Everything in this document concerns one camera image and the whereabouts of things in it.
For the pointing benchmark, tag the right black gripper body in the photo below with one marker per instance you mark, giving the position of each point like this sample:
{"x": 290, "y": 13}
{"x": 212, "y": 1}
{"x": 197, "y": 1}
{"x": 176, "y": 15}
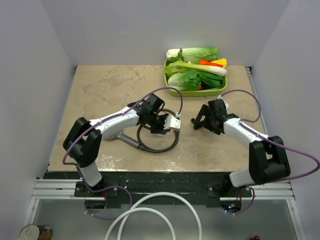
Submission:
{"x": 210, "y": 124}

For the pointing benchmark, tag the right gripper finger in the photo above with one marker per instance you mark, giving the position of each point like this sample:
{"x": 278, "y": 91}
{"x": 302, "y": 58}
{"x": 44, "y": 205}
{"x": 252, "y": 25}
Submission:
{"x": 202, "y": 123}
{"x": 203, "y": 112}

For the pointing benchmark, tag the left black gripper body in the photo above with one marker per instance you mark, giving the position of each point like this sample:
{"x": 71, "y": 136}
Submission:
{"x": 157, "y": 123}

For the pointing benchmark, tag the grey shower head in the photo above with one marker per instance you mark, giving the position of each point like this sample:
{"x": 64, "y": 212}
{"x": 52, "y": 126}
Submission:
{"x": 125, "y": 138}

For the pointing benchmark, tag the black T-shaped fitting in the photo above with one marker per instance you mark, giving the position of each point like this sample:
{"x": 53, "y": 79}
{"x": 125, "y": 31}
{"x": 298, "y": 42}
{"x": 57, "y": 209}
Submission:
{"x": 195, "y": 123}

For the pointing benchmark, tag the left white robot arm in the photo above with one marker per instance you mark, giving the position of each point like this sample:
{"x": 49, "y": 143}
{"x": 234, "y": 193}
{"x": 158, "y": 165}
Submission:
{"x": 83, "y": 141}

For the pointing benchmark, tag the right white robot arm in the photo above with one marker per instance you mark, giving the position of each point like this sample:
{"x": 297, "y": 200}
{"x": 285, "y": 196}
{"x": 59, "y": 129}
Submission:
{"x": 267, "y": 161}

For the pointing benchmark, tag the dark green leafy vegetable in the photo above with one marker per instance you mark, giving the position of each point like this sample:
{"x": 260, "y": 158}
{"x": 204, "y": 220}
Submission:
{"x": 211, "y": 80}

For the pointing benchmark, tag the napa cabbage in front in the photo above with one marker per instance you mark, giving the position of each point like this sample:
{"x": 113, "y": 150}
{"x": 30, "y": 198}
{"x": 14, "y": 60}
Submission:
{"x": 185, "y": 81}

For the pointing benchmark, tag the napa cabbage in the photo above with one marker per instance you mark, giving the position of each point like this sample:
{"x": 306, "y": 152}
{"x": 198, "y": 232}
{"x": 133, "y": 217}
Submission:
{"x": 193, "y": 55}
{"x": 185, "y": 81}

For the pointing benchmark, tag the green vegetable tray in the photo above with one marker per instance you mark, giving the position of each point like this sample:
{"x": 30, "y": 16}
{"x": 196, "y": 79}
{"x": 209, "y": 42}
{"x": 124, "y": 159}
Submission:
{"x": 203, "y": 91}

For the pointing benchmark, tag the green celery stalk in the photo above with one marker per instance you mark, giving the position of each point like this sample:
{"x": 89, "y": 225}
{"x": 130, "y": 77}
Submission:
{"x": 220, "y": 71}

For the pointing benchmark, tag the orange carrot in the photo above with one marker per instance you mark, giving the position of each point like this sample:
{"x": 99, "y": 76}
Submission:
{"x": 209, "y": 63}

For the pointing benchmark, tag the yellow pepper piece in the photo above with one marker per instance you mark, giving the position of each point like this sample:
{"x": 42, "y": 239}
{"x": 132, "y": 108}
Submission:
{"x": 222, "y": 62}

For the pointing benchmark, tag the napa cabbage at back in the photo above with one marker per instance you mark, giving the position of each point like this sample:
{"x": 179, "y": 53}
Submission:
{"x": 193, "y": 55}

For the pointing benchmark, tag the tin can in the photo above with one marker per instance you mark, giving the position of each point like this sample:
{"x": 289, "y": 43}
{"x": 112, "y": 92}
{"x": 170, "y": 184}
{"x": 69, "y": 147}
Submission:
{"x": 35, "y": 232}

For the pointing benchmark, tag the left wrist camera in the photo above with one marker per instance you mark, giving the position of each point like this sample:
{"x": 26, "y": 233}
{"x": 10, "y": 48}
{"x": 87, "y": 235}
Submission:
{"x": 172, "y": 123}

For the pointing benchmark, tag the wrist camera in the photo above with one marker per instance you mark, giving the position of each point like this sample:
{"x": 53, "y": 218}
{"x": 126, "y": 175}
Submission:
{"x": 172, "y": 123}
{"x": 219, "y": 97}

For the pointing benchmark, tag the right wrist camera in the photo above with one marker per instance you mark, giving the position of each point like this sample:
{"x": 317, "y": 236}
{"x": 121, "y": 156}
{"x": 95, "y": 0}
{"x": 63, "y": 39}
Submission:
{"x": 219, "y": 97}

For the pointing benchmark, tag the black mounting base plate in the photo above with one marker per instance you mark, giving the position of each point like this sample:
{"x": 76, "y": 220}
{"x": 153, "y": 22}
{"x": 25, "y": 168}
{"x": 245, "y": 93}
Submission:
{"x": 120, "y": 188}

